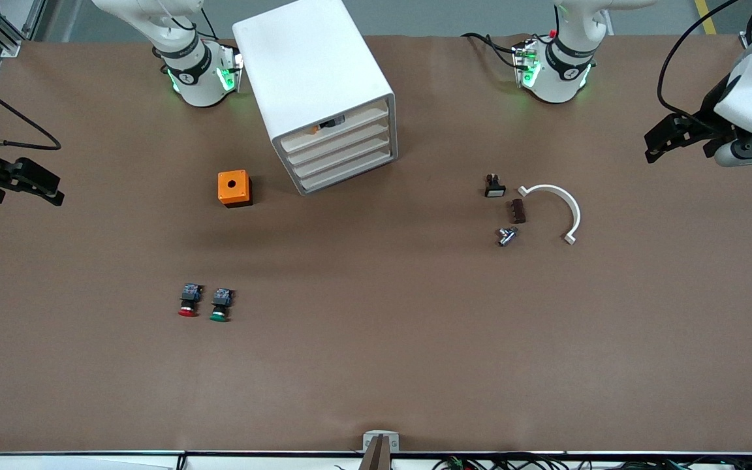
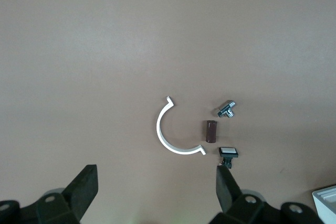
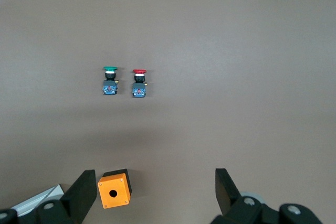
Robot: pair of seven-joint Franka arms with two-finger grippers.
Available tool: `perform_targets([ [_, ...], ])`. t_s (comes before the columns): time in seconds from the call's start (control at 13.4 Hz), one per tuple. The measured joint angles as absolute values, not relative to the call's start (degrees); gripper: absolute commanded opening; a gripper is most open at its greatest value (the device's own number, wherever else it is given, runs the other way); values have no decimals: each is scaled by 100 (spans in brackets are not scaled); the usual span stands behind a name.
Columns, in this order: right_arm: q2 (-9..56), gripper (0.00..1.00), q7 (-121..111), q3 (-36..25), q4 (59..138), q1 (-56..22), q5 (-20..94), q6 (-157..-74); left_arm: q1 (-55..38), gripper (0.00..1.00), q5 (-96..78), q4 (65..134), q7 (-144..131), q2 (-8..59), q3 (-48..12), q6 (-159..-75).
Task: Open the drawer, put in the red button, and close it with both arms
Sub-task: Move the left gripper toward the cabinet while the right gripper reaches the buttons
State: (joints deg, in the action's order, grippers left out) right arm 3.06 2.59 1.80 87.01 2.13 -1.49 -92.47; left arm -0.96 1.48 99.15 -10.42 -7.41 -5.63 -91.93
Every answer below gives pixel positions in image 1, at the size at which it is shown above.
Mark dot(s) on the brown terminal block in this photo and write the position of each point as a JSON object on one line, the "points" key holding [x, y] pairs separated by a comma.
{"points": [[516, 211]]}

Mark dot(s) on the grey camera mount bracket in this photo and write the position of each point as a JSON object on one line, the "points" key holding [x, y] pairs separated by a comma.
{"points": [[380, 444]]}

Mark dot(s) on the black white square switch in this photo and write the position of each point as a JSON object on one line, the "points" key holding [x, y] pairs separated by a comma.
{"points": [[494, 188]]}

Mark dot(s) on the white drawer cabinet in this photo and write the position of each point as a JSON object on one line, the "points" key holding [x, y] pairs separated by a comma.
{"points": [[304, 59]]}

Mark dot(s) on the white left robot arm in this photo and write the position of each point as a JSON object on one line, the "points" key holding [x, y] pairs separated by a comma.
{"points": [[555, 73]]}

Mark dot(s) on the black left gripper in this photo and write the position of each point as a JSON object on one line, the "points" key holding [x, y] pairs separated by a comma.
{"points": [[709, 116]]}

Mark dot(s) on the silver metal fitting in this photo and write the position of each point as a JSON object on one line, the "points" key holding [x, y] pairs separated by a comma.
{"points": [[506, 236]]}

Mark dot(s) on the white curved plastic bracket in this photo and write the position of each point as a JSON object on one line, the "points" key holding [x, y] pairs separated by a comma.
{"points": [[570, 205]]}

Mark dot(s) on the orange button enclosure box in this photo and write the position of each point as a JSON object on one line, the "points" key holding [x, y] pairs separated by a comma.
{"points": [[232, 186]]}

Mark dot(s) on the white table edge rail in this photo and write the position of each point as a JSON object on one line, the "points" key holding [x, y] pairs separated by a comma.
{"points": [[121, 458]]}

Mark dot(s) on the green mushroom push button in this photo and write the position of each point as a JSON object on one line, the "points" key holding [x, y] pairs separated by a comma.
{"points": [[220, 305]]}

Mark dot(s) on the aluminium frame profile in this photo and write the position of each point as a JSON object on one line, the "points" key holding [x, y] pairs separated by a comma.
{"points": [[14, 29]]}

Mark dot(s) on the black blue switch part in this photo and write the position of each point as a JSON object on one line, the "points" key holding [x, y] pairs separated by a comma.
{"points": [[333, 122]]}

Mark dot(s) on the red mushroom push button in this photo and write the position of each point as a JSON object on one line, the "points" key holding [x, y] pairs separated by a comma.
{"points": [[188, 301]]}

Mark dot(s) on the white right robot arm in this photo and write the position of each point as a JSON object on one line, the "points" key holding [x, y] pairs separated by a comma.
{"points": [[196, 75]]}

